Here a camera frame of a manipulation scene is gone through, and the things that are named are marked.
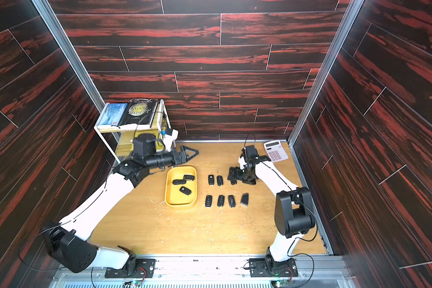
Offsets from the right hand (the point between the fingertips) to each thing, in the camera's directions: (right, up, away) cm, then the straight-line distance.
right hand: (240, 178), depth 93 cm
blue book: (-63, +32, -6) cm, 71 cm away
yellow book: (-63, +20, +6) cm, 66 cm away
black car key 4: (-16, -12, +1) cm, 20 cm away
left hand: (-21, +12, -23) cm, 33 cm away
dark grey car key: (+3, -11, +1) cm, 12 cm away
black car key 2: (-15, -2, +9) cm, 18 cm away
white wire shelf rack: (-42, +27, -10) cm, 51 cm away
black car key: (-35, -3, +6) cm, 36 cm away
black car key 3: (-10, -2, +9) cm, 14 cm away
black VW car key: (-29, -7, +3) cm, 30 cm away
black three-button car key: (-10, -12, 0) cm, 15 cm away
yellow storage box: (-35, -11, +3) cm, 37 cm away
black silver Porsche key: (-28, 0, +9) cm, 30 cm away
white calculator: (+26, +16, +22) cm, 37 cm away
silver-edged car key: (-4, -12, 0) cm, 13 cm away
